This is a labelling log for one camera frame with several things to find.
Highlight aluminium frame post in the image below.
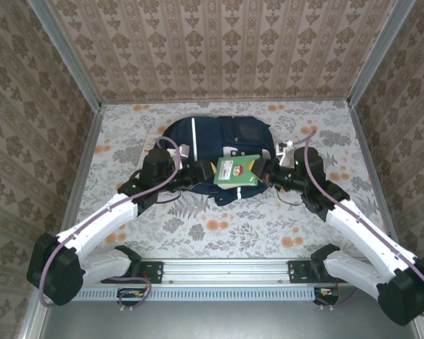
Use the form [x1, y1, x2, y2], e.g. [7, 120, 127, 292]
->
[346, 0, 416, 109]
[26, 0, 103, 111]

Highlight aluminium side rail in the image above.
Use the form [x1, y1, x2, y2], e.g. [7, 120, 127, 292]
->
[348, 104, 406, 258]
[52, 109, 104, 258]

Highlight navy blue backpack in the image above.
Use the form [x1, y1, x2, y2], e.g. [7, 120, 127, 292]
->
[160, 114, 273, 208]

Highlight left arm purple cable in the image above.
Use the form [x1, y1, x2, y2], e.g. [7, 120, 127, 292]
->
[37, 136, 182, 312]

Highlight light blue slotted cable duct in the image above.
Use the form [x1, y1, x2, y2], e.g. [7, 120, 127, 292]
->
[72, 286, 340, 302]

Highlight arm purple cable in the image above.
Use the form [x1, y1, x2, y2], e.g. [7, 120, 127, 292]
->
[302, 129, 424, 319]
[37, 136, 182, 312]

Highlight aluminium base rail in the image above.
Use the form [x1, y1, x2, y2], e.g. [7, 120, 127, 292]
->
[38, 257, 418, 287]

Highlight aluminium wall rail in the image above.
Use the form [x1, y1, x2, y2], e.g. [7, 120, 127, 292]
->
[100, 97, 351, 105]

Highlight grey metal panel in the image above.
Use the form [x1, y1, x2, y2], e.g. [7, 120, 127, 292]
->
[38, 286, 423, 339]

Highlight green notebook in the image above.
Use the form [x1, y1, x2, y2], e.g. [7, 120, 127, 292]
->
[212, 153, 262, 190]

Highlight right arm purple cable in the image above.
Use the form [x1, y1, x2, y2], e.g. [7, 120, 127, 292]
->
[302, 129, 424, 319]

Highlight black cable junction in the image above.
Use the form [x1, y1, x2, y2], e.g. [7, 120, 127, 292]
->
[117, 287, 146, 307]
[313, 287, 340, 305]

